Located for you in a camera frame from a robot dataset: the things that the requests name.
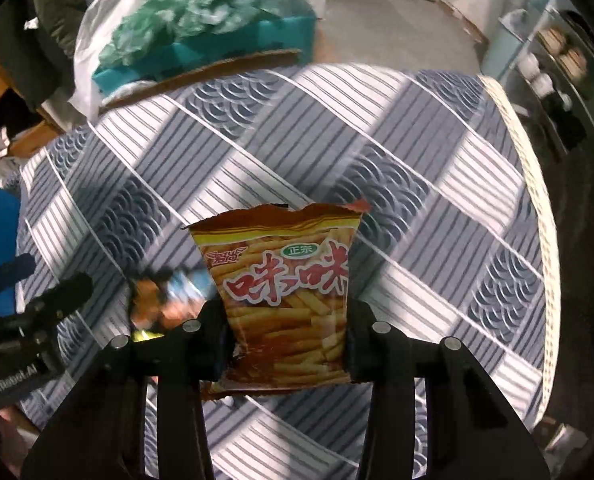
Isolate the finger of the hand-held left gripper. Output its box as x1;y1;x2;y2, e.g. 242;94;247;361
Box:
0;254;36;293
22;272;95;326

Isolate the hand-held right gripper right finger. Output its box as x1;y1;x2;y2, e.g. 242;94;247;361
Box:
344;300;550;480

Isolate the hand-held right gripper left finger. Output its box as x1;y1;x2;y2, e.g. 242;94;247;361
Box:
21;300;234;480

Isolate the yellow snack packet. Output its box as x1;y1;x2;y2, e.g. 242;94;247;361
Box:
132;327;168;343

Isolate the dark blue snack packet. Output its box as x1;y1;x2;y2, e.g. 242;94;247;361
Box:
167;270;218;306

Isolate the red-orange snack packet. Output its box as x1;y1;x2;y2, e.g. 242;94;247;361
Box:
129;275;208;331

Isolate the fries stick snack packet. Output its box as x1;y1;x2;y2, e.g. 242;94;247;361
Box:
187;199;372;401

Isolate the white plastic bag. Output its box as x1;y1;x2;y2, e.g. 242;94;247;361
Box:
69;0;148;121

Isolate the dark jacket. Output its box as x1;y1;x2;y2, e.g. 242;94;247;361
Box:
0;0;90;111

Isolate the teal box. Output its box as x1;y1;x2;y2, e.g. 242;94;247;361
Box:
92;12;318;96

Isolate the crumpled green plastic bag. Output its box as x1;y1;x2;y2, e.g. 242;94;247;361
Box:
97;0;302;68

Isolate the glass shelf unit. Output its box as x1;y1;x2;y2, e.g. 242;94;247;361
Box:
497;0;594;161

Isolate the light blue bin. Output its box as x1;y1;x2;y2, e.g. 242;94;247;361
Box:
479;10;542;81

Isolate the brown bowl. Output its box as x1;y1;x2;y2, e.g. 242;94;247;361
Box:
558;49;588;75
538;27;568;50

